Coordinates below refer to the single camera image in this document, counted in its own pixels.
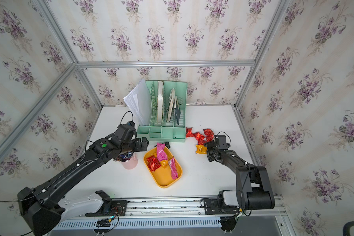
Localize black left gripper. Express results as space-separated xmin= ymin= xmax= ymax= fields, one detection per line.
xmin=119 ymin=136 xmax=150 ymax=155

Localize pink tea bag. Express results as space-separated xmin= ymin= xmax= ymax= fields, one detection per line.
xmin=168 ymin=157 xmax=179 ymax=180
xmin=156 ymin=143 xmax=168 ymax=162

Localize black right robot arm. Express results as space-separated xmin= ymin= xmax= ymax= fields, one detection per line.
xmin=204 ymin=134 xmax=275 ymax=210

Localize aluminium front rail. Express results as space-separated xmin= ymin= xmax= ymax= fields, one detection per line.
xmin=41 ymin=195 xmax=287 ymax=220

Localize orange tea bag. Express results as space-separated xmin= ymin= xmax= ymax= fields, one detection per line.
xmin=159 ymin=160 xmax=169 ymax=168
xmin=196 ymin=145 xmax=207 ymax=154

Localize pens in cup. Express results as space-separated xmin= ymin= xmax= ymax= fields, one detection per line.
xmin=114 ymin=152 xmax=134 ymax=162

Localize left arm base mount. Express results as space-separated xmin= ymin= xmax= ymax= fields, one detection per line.
xmin=85 ymin=190 xmax=128 ymax=217

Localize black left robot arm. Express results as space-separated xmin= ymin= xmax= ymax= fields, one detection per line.
xmin=17 ymin=121 xmax=149 ymax=236

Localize pink metal pen cup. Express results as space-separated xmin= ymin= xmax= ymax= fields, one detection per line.
xmin=121 ymin=154 xmax=138 ymax=170

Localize mint green file organizer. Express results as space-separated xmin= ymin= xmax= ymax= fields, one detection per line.
xmin=137 ymin=81 xmax=187 ymax=143

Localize yellow plastic storage tray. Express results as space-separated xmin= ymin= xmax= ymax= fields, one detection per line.
xmin=143 ymin=147 xmax=183 ymax=188

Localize red tea bag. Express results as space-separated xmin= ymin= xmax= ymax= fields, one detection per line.
xmin=185 ymin=127 xmax=194 ymax=138
xmin=146 ymin=155 xmax=161 ymax=172
xmin=193 ymin=132 xmax=206 ymax=145
xmin=204 ymin=128 xmax=214 ymax=142

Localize white book in organizer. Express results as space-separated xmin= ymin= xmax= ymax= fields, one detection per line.
xmin=157 ymin=81 xmax=164 ymax=124

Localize dark notebooks in organizer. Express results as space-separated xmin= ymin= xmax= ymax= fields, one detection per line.
xmin=166 ymin=88 xmax=181 ymax=125

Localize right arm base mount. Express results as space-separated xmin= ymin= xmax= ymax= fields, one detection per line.
xmin=200 ymin=198 xmax=242 ymax=215

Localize white paper stack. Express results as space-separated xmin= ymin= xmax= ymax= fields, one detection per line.
xmin=124 ymin=79 xmax=152 ymax=126

